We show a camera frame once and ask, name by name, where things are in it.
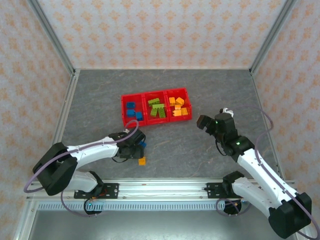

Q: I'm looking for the red plastic bin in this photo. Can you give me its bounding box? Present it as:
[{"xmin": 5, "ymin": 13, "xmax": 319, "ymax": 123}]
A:
[
  {"xmin": 120, "ymin": 93, "xmax": 148, "ymax": 128},
  {"xmin": 141, "ymin": 90, "xmax": 170, "ymax": 126},
  {"xmin": 164, "ymin": 87, "xmax": 193, "ymax": 123}
]

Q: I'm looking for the grey metal panel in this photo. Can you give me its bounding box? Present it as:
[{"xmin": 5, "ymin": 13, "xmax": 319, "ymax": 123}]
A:
[{"xmin": 14, "ymin": 199, "xmax": 311, "ymax": 240}]

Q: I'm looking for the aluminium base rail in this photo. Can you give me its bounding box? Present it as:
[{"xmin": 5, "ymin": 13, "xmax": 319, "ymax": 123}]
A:
[{"xmin": 26, "ymin": 177, "xmax": 301, "ymax": 201}]

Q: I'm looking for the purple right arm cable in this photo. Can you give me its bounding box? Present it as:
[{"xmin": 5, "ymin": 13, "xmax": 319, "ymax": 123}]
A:
[{"xmin": 216, "ymin": 106, "xmax": 320, "ymax": 240}]

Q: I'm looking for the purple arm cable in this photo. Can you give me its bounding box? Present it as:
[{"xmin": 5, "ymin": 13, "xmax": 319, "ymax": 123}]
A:
[
  {"xmin": 23, "ymin": 119, "xmax": 140, "ymax": 218},
  {"xmin": 216, "ymin": 106, "xmax": 320, "ymax": 240}
]

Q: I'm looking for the grey slotted cable duct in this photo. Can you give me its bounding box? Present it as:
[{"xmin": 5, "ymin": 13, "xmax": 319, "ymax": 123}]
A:
[{"xmin": 37, "ymin": 201, "xmax": 226, "ymax": 211}]

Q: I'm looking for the thin aluminium wall rail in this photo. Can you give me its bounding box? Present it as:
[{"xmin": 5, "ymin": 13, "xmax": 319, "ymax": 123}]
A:
[{"xmin": 74, "ymin": 67, "xmax": 252, "ymax": 71}]

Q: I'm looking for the aluminium side rail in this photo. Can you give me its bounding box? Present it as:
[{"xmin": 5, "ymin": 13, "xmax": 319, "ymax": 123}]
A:
[{"xmin": 39, "ymin": 69, "xmax": 81, "ymax": 181}]

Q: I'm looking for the black round cable port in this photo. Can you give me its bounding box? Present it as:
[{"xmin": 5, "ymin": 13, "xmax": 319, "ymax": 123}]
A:
[
  {"xmin": 223, "ymin": 199, "xmax": 243, "ymax": 216},
  {"xmin": 83, "ymin": 198, "xmax": 106, "ymax": 216}
]

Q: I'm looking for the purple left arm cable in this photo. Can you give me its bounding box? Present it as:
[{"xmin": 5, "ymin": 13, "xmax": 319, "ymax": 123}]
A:
[{"xmin": 23, "ymin": 119, "xmax": 140, "ymax": 218}]

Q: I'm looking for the aluminium corner post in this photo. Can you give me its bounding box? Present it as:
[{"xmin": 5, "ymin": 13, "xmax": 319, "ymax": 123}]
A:
[
  {"xmin": 249, "ymin": 0, "xmax": 299, "ymax": 76},
  {"xmin": 26, "ymin": 0, "xmax": 77, "ymax": 76}
]

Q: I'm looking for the aluminium frame leg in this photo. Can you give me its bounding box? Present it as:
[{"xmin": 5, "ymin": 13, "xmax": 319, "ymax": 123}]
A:
[{"xmin": 13, "ymin": 199, "xmax": 38, "ymax": 240}]

